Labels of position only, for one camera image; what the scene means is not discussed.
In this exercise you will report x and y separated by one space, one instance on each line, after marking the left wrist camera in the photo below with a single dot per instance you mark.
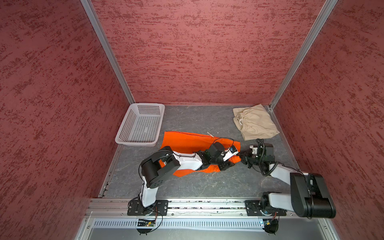
232 151

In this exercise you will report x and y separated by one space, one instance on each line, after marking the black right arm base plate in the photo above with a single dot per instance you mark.
255 208

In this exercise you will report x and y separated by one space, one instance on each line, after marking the right small circuit board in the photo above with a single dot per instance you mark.
271 226

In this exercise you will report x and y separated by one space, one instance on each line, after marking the white plastic laundry basket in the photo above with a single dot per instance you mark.
141 125

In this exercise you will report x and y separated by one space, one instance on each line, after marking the left small circuit board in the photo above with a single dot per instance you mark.
146 223

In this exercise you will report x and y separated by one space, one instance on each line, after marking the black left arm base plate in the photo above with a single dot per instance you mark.
159 208

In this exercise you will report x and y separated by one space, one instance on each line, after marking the orange shorts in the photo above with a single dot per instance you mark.
188 143

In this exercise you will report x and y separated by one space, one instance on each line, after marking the white slotted cable duct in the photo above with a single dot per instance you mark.
253 225

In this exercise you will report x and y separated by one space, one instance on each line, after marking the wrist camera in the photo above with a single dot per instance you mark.
232 151
268 150

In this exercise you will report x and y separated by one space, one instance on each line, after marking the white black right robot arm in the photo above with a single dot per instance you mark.
309 196

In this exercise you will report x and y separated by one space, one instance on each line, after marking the aluminium corner post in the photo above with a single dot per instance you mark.
317 26
97 26

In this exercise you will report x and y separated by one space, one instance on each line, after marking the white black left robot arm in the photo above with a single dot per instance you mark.
159 166

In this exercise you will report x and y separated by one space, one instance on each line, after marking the aluminium right corner post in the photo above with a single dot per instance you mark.
317 26

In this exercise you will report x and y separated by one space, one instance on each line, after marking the aluminium front rail frame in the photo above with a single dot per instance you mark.
182 208

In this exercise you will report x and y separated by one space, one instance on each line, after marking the beige drawstring shorts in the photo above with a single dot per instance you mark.
254 123

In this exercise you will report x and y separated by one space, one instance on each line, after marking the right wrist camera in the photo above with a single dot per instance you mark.
268 150

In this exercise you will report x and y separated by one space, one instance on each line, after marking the small circuit board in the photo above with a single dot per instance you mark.
146 223
271 226

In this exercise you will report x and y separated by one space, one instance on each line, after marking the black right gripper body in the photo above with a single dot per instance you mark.
249 158

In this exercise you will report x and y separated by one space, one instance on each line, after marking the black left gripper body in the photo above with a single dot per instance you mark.
219 161

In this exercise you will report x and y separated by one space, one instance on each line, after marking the aluminium left corner post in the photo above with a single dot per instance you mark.
97 26

